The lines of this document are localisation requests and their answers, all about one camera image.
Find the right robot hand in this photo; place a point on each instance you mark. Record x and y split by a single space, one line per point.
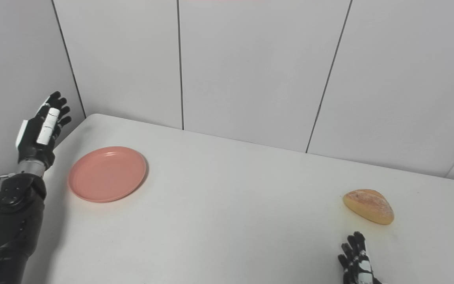
357 260

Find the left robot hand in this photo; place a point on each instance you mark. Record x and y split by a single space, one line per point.
40 134

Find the bread roll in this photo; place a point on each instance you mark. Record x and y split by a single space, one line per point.
369 206

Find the pink plate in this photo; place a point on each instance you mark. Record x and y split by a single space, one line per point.
107 174

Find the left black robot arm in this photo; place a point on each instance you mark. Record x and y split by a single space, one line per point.
12 225

